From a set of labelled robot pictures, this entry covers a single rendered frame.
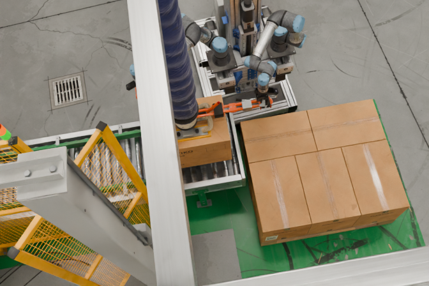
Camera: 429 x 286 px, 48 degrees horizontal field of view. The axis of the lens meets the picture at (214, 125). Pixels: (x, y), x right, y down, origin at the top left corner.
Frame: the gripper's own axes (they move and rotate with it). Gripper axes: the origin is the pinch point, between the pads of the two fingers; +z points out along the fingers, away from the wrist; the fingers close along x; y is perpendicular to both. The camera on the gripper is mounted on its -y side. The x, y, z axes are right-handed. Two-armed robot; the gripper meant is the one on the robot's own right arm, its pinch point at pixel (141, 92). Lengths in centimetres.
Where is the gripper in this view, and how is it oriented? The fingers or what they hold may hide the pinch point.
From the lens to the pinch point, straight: 369.2
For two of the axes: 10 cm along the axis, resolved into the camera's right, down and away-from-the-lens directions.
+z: 0.6, 4.2, 9.0
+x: -1.6, -8.9, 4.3
